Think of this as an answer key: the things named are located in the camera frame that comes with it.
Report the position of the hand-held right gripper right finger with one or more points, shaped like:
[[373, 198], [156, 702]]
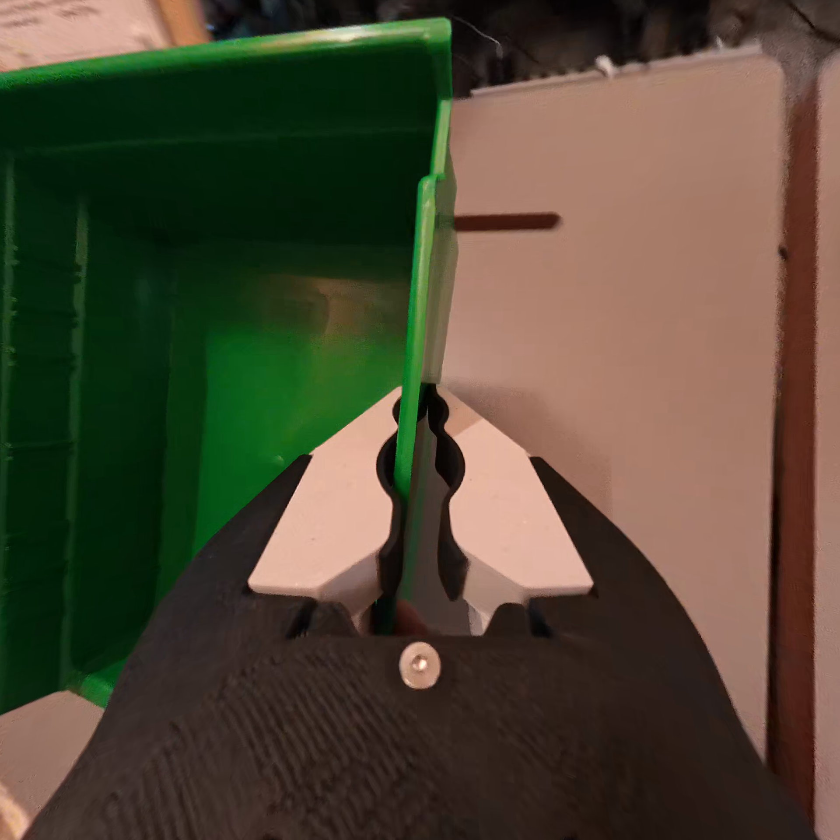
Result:
[[518, 525]]

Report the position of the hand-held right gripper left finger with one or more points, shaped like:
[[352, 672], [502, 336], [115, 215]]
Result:
[[321, 525]]

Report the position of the green plastic bin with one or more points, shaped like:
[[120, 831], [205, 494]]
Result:
[[262, 394]]

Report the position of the printed instruction sheet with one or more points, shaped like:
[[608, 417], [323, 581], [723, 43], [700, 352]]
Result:
[[79, 33]]

